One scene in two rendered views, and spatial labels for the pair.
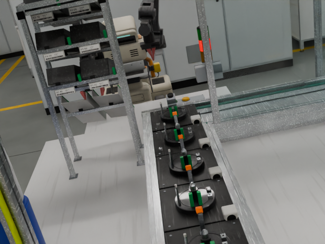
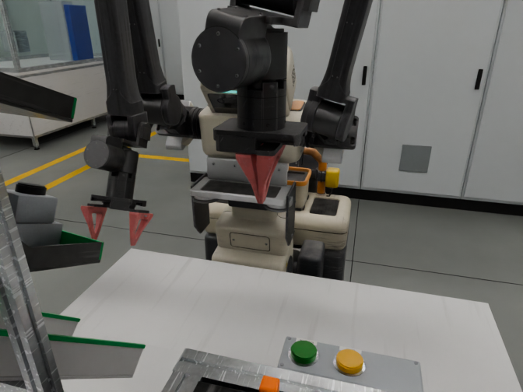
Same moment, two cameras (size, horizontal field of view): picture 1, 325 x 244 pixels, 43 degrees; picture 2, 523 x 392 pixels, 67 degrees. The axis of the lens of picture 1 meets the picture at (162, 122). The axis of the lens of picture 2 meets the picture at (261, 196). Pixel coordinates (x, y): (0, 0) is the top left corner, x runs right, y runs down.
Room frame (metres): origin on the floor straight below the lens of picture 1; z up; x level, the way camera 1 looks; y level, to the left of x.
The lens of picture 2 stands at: (1.66, -0.13, 1.44)
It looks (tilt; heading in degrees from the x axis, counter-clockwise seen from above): 24 degrees down; 15
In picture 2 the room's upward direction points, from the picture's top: straight up
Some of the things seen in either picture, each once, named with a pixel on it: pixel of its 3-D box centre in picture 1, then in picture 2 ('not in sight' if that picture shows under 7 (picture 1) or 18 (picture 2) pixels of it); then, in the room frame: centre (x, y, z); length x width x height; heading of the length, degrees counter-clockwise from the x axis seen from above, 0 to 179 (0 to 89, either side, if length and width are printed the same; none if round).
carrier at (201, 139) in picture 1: (178, 130); not in sight; (1.65, -0.06, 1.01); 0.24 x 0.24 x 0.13; 89
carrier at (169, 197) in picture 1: (193, 191); not in sight; (1.16, -0.06, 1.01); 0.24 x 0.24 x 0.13; 89
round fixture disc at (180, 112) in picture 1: (173, 114); not in sight; (1.91, -0.06, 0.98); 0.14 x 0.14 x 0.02
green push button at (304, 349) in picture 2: not in sight; (303, 353); (2.12, -0.08, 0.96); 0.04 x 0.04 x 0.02
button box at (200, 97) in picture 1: (186, 104); (347, 377); (2.12, -0.15, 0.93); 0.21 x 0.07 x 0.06; 89
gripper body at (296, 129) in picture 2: (148, 38); (261, 110); (2.11, -0.02, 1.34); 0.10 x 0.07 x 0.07; 89
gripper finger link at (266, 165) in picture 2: (149, 52); (252, 166); (2.11, -0.01, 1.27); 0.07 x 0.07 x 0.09; 89
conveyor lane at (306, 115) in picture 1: (234, 117); not in sight; (1.88, -0.36, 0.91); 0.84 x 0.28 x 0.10; 89
